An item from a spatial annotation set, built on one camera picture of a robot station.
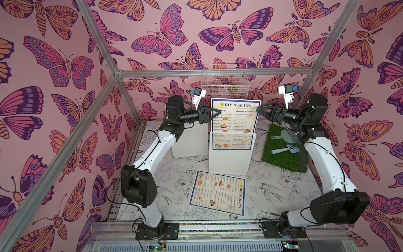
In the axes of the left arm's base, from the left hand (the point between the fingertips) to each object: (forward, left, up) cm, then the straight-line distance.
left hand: (220, 112), depth 68 cm
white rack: (+7, +14, -29) cm, 33 cm away
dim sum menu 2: (-20, 0, -40) cm, 45 cm away
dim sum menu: (-2, -6, -8) cm, 11 cm away
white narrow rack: (-6, -7, -23) cm, 25 cm away
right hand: (-2, -16, +4) cm, 16 cm away
